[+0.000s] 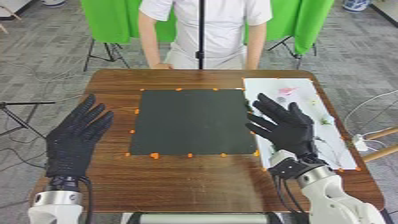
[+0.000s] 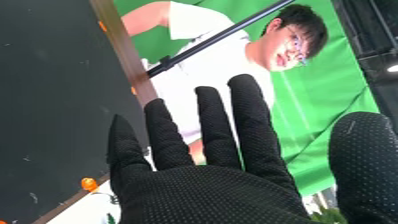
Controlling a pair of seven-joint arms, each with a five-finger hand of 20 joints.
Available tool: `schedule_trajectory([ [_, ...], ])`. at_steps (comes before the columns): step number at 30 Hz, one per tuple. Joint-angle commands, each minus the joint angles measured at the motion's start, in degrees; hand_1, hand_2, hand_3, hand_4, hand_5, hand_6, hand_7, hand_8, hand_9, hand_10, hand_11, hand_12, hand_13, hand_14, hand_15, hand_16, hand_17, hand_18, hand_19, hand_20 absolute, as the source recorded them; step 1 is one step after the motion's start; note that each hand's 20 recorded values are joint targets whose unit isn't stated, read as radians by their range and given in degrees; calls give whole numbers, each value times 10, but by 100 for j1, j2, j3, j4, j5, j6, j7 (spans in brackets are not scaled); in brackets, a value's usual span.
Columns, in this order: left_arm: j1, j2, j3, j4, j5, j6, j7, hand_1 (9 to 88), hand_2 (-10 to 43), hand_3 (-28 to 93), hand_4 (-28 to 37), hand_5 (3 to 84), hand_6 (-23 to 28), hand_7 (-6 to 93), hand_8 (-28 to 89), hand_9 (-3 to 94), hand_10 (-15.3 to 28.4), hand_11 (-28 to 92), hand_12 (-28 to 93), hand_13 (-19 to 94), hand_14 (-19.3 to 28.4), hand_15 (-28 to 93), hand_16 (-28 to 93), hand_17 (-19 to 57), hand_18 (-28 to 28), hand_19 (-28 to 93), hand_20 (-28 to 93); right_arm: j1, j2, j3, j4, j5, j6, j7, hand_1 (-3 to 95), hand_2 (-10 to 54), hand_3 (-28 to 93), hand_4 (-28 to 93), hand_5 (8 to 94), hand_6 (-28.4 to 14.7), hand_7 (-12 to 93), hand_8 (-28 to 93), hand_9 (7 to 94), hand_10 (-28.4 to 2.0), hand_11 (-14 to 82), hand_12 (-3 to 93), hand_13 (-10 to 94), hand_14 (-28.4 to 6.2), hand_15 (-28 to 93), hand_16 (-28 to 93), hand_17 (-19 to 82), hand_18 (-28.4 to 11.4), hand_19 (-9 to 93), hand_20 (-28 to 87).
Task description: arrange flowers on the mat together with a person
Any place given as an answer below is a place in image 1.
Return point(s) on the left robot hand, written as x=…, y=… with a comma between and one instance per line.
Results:
x=74, y=143

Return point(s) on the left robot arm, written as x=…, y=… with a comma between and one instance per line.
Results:
x=56, y=203

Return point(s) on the blue and white vase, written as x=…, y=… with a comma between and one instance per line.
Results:
x=356, y=5

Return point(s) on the black pole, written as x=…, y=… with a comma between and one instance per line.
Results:
x=201, y=33

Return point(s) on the pale grey bar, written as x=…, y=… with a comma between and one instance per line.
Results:
x=201, y=218

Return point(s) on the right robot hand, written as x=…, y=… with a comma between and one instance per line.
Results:
x=290, y=131

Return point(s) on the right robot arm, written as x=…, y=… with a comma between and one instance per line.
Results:
x=331, y=200

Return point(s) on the black tripod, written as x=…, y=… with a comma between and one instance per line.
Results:
x=20, y=121

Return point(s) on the white sheet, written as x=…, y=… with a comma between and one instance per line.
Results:
x=267, y=86

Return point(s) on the black cloth stand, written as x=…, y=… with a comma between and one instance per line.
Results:
x=111, y=50
x=292, y=50

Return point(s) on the pink flower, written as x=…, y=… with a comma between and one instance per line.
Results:
x=289, y=90

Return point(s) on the green sprig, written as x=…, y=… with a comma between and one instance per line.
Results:
x=326, y=121

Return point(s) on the person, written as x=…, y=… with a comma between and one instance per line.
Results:
x=228, y=20

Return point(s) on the dark mat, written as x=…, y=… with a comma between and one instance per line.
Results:
x=189, y=123

